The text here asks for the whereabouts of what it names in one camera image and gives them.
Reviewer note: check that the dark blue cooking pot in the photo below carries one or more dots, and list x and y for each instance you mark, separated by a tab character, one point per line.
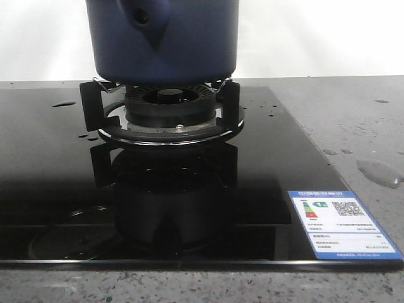
164	42

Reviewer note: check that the black metal pot support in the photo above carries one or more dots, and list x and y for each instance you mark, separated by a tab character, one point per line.
111	123

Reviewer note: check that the black gas burner head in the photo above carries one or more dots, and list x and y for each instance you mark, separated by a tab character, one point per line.
159	107

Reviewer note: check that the black glass gas cooktop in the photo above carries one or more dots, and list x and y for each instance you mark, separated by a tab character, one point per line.
71	201

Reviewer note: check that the blue energy label sticker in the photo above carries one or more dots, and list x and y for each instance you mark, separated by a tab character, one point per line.
339	227

